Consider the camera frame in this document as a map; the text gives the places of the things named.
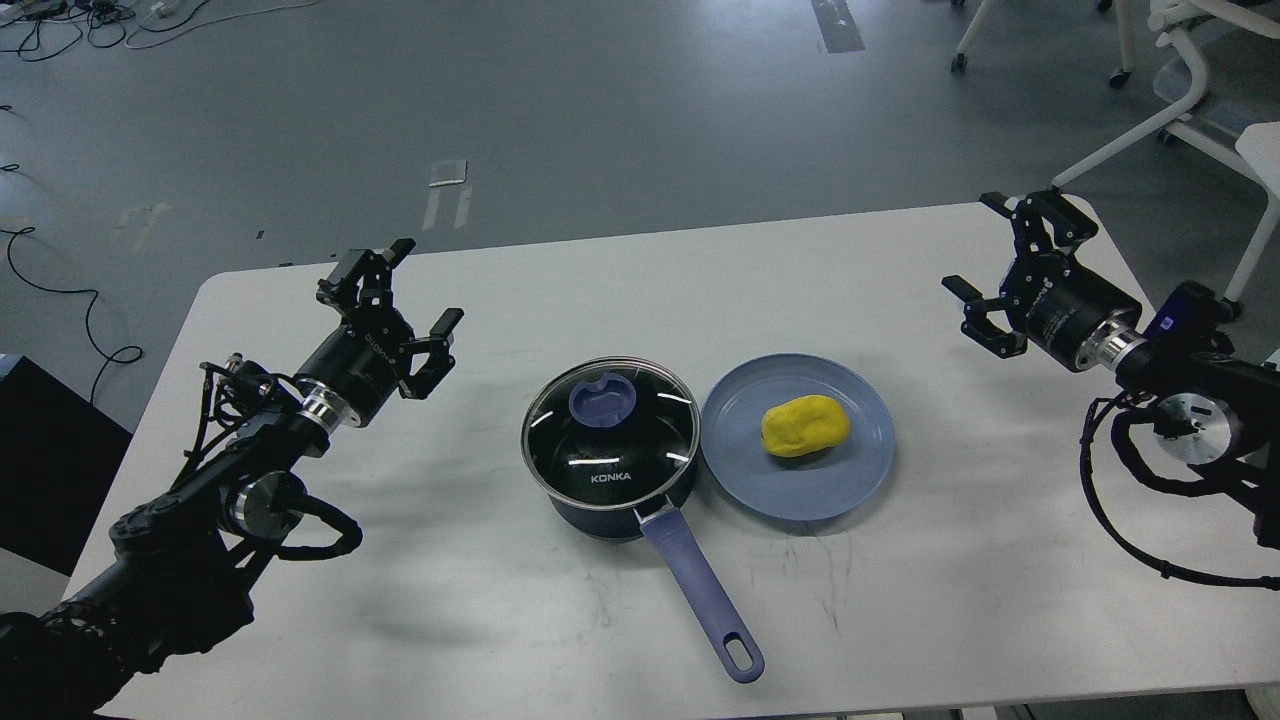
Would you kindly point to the black box at left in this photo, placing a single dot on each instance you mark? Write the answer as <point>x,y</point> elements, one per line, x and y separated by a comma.
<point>59,458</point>

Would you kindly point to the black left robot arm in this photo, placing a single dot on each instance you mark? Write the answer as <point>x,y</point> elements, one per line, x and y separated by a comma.
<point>186,561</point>

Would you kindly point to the yellow potato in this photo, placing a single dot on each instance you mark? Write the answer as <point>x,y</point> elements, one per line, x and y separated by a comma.
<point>804,425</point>

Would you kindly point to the dark blue saucepan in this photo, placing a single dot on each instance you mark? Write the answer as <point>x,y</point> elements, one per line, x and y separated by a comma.
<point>661,522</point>

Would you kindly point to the blue plate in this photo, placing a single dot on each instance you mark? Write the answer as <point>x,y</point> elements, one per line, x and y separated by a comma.
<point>814,487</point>

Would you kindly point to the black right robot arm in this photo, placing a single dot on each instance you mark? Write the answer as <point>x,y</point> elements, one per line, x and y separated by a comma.
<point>1189,418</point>

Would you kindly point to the glass pot lid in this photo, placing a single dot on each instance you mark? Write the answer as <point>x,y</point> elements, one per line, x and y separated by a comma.
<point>611,432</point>

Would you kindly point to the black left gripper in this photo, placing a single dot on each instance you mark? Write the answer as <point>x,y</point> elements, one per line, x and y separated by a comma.
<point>372,354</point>

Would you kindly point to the white office chair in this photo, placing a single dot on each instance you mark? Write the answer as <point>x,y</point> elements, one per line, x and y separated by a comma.
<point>1220,92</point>

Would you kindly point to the white chair legs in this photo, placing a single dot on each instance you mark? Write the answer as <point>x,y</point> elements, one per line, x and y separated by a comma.
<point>1120,13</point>

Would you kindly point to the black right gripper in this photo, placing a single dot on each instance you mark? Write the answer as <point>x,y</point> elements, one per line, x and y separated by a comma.
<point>1057,303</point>

